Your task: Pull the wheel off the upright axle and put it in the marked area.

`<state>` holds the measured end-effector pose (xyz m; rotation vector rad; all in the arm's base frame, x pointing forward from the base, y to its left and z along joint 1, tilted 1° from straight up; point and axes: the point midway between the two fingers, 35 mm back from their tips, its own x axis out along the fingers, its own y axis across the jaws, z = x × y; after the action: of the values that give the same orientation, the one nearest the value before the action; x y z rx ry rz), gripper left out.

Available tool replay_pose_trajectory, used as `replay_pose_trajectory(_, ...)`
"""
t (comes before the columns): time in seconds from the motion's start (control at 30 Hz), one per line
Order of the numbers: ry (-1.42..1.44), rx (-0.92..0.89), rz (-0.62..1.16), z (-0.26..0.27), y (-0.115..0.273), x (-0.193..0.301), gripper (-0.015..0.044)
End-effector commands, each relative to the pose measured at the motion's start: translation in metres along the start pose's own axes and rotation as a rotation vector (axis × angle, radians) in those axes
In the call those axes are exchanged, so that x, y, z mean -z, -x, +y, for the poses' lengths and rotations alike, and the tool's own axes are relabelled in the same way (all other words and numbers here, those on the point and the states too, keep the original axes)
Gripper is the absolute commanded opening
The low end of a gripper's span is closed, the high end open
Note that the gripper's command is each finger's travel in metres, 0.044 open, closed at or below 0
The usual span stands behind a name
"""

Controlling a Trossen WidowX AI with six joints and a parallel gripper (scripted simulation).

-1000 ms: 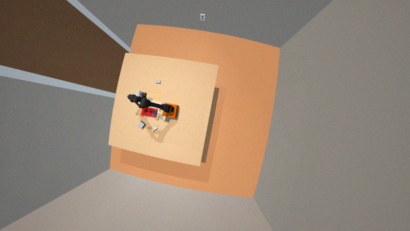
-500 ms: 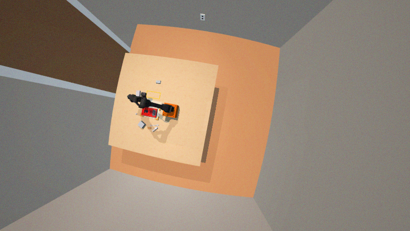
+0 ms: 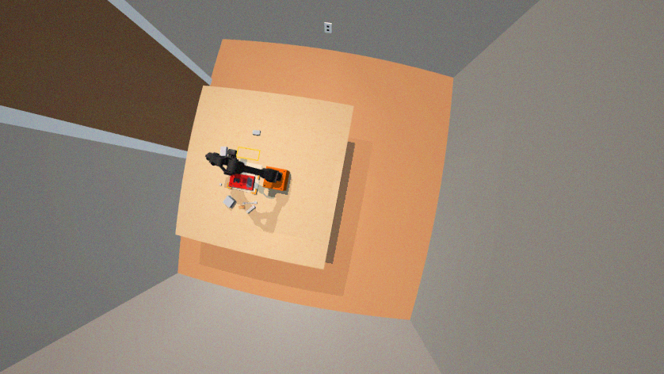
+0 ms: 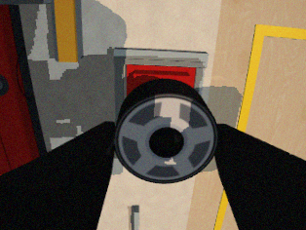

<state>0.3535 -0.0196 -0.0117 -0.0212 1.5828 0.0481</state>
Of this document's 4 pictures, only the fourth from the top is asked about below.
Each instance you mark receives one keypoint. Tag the yellow rectangular outline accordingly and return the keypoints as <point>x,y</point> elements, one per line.
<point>256,48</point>

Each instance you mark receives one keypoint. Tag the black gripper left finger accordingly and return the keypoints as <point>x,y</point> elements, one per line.
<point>63,189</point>

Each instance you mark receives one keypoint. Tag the black wheel with grey rim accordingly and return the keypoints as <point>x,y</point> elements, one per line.
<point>160,103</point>

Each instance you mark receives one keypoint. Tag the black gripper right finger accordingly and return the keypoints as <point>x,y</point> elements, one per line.
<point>265,186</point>

